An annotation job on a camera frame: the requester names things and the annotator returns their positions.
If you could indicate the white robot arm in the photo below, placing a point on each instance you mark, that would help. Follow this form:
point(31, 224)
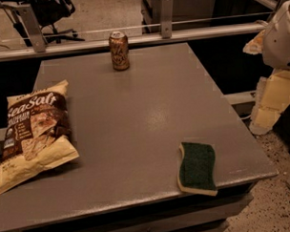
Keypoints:
point(276, 40)

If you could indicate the green and yellow sponge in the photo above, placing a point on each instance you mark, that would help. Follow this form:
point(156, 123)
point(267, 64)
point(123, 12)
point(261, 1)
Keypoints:
point(195, 173)

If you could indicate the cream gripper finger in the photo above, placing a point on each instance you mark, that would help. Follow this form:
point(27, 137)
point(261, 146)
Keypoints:
point(255, 45)
point(272, 99)

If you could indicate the grey metal railing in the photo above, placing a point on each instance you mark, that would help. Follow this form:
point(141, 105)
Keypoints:
point(40, 47)

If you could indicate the orange soda can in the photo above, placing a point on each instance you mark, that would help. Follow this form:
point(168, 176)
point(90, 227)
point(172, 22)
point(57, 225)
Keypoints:
point(119, 51)

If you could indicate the black office chair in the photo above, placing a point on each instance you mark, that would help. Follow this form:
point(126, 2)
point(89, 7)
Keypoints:
point(48, 12)

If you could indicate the sea salt chips bag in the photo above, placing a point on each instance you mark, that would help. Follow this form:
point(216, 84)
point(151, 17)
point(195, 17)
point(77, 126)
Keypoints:
point(37, 136)

